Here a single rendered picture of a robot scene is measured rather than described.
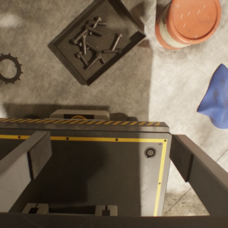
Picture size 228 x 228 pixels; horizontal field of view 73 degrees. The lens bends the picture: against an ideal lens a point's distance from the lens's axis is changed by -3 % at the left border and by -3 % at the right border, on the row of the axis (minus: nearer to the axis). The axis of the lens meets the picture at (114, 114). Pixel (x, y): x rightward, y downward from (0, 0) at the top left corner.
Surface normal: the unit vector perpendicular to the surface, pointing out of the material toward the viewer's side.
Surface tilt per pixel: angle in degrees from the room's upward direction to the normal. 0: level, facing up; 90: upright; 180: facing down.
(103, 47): 0
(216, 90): 49
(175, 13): 0
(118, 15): 0
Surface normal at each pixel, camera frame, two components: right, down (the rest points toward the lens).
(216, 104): -0.69, -0.03
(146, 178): 0.01, 0.26
